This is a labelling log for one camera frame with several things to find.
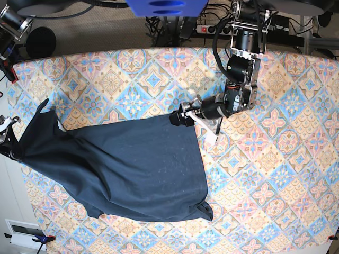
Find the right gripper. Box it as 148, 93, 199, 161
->
1, 115, 21, 159

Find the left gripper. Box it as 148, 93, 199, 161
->
169, 95, 230, 126

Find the dark blue t-shirt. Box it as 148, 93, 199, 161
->
19, 105, 213, 222

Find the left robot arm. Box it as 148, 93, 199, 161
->
169, 1, 272, 126

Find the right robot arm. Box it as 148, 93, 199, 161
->
1, 5, 32, 161

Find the upper left table clamp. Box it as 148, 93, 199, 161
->
1, 54, 18, 84

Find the table clamp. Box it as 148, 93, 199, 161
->
1, 54, 18, 84
4, 233, 56, 253
327, 235, 338, 241

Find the white power strip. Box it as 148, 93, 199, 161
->
195, 25, 231, 35

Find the lower left table clamp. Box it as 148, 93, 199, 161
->
4, 233, 56, 253

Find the black round stool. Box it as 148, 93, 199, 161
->
25, 26, 57, 59

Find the patterned tablecloth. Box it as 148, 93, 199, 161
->
2, 48, 338, 253

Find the lower right table clamp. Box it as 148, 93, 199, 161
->
327, 235, 338, 241

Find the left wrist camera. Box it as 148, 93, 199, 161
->
206, 129, 220, 144

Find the white wall outlet box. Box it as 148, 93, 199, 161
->
5, 219, 43, 250

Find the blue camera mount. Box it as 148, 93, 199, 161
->
126, 0, 208, 17

